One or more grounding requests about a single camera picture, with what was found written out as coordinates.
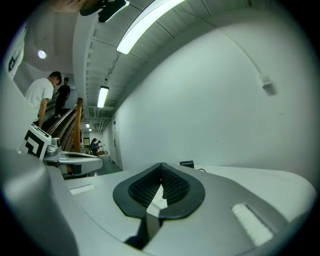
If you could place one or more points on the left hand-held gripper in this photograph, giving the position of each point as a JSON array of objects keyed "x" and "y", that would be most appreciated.
[{"x": 35, "y": 142}]

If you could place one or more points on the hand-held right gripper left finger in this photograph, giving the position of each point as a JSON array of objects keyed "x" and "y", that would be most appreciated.
[{"x": 100, "y": 212}]

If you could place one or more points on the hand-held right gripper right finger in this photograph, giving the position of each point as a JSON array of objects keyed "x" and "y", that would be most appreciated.
[{"x": 215, "y": 225}]

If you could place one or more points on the black power adapter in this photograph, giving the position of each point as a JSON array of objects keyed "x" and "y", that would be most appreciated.
[{"x": 187, "y": 163}]

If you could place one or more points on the small square ceiling light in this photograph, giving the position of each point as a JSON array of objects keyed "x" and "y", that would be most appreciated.
[{"x": 87, "y": 125}]

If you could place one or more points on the wooden stair railing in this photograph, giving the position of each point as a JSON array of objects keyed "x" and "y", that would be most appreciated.
[{"x": 76, "y": 125}]

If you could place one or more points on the white door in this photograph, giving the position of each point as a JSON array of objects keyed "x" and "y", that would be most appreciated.
[{"x": 117, "y": 147}]

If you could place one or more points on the short ceiling light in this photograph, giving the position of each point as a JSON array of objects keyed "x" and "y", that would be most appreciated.
[{"x": 102, "y": 96}]

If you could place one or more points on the round ceiling light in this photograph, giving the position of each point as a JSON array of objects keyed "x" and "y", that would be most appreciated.
[{"x": 42, "y": 54}]

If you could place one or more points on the long ceiling light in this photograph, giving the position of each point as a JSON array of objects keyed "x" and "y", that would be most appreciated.
[{"x": 147, "y": 25}]

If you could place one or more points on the black head-worn camera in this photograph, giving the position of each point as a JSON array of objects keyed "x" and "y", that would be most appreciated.
[{"x": 110, "y": 8}]

